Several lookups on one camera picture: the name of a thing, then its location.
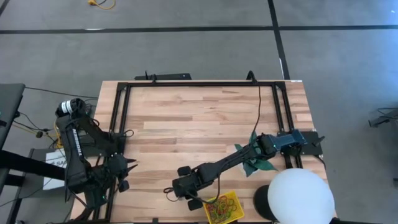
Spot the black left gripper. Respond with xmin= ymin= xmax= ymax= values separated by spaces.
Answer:
xmin=108 ymin=153 xmax=139 ymax=194

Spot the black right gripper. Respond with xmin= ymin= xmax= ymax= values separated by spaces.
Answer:
xmin=172 ymin=164 xmax=216 ymax=212

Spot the red rubber band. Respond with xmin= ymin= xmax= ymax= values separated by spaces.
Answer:
xmin=206 ymin=200 xmax=231 ymax=223

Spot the yellow plastic basket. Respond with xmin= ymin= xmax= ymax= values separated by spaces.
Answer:
xmin=203 ymin=190 xmax=246 ymax=224

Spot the black round lamp base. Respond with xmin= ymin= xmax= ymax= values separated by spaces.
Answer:
xmin=253 ymin=184 xmax=280 ymax=222

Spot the white printed paper sheet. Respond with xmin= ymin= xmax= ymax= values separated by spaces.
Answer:
xmin=42 ymin=147 xmax=83 ymax=191

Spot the artificial green plant white pot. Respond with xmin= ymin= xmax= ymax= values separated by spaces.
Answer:
xmin=234 ymin=132 xmax=279 ymax=178

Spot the black power strip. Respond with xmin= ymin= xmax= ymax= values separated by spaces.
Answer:
xmin=134 ymin=73 xmax=193 ymax=82

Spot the black stand beam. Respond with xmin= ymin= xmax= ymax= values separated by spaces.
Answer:
xmin=0 ymin=149 xmax=68 ymax=184

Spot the white round lamp globe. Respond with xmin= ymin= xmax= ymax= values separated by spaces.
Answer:
xmin=267 ymin=167 xmax=336 ymax=224

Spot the grey side desk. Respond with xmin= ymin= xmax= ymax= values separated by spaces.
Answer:
xmin=0 ymin=83 xmax=27 ymax=150

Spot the black floor stand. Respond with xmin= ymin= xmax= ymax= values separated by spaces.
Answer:
xmin=368 ymin=106 xmax=398 ymax=136

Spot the yellow floor cable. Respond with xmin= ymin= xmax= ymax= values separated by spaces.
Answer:
xmin=53 ymin=119 xmax=65 ymax=149

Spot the black floor cable with plug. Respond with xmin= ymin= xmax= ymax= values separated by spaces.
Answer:
xmin=14 ymin=110 xmax=52 ymax=139

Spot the black aluminium table frame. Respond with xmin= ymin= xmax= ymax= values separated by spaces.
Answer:
xmin=74 ymin=80 xmax=304 ymax=223

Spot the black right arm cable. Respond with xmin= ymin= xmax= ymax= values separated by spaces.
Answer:
xmin=251 ymin=79 xmax=262 ymax=138

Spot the yellow extension cord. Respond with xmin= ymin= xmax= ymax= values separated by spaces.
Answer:
xmin=87 ymin=0 xmax=117 ymax=11

